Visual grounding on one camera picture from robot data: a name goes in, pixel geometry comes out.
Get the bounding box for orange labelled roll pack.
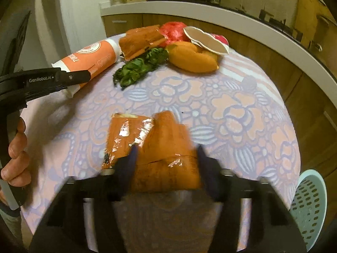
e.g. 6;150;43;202
51;38;124;98

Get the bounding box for yellow plastic bag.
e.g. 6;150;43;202
165;41;219;73

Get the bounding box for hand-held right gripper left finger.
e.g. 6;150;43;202
29;145;140;253

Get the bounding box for green leafy vegetable scraps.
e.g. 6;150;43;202
113;47;169;88

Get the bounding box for floral tablecloth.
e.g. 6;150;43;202
20;33;302;253

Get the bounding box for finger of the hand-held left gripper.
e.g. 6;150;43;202
56;69;91;85
24;82;80;102

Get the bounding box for wooden cutting board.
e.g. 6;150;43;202
294;0;328;36

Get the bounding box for torn orange snack packet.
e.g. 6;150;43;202
118;25;169;60

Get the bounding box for person's left hand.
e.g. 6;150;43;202
1;116;32;190

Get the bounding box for light blue plastic basket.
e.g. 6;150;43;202
290;169;328;252

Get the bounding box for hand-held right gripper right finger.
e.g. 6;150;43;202
196;145;308;253

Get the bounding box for red plastic bag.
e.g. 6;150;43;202
159;21;191;45

